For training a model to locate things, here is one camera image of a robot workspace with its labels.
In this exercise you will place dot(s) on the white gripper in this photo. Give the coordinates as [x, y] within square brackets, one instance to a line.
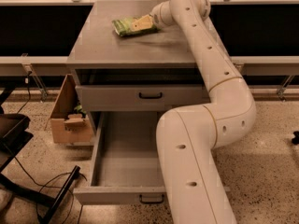
[156, 18]

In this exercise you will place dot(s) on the green jalapeno chip bag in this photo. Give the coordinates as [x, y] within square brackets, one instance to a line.
[123, 28]

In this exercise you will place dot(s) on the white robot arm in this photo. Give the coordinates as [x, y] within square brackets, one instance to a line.
[231, 103]

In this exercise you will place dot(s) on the grey drawer cabinet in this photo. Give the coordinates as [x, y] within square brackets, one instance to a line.
[101, 57]

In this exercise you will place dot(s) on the grey open lower drawer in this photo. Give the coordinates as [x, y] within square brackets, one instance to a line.
[146, 153]

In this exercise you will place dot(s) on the grey metal railing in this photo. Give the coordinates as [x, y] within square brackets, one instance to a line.
[57, 66]

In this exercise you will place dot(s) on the brown cardboard box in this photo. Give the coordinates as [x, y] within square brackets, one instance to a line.
[68, 123]

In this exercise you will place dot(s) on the black office chair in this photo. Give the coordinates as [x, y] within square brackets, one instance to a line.
[41, 165]

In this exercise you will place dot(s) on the black upper drawer handle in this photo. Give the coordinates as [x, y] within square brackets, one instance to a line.
[150, 96]

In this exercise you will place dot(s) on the black drawer handle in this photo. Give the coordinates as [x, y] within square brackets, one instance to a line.
[150, 199]
[150, 96]

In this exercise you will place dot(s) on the black lower drawer handle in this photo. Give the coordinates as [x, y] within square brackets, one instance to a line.
[150, 199]

